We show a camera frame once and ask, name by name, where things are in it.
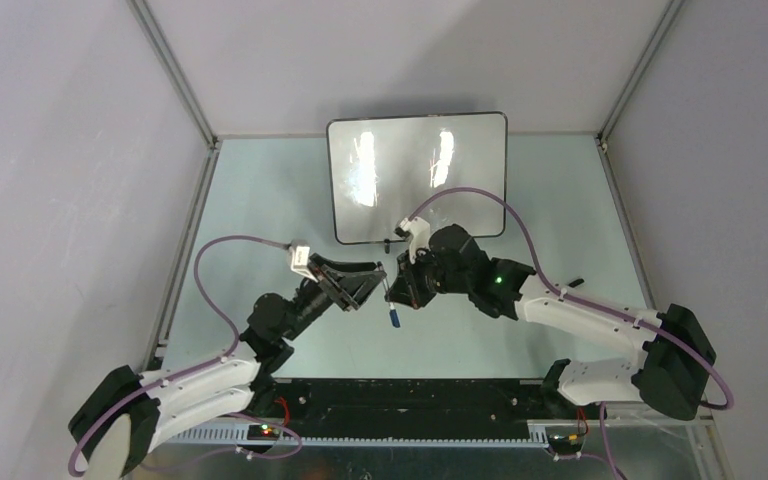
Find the white marker pen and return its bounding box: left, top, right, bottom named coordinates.
left=377, top=261, right=396, bottom=312

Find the white whiteboard black frame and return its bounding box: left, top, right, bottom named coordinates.
left=326, top=111, right=508, bottom=245

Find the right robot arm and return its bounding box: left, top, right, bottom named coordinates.
left=386, top=217, right=716, bottom=421

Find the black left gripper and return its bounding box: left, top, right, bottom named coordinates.
left=281, top=253, right=385, bottom=341

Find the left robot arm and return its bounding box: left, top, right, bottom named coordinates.
left=68, top=248, right=386, bottom=479

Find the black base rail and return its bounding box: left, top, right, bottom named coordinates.
left=244, top=377, right=597, bottom=442

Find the grey cable duct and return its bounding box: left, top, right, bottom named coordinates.
left=166, top=422, right=549, bottom=449

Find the blue marker cap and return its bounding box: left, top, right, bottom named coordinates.
left=389, top=309, right=401, bottom=328

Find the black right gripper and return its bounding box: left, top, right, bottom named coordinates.
left=387, top=245, right=471, bottom=310

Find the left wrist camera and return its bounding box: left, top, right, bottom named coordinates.
left=287, top=239, right=314, bottom=279

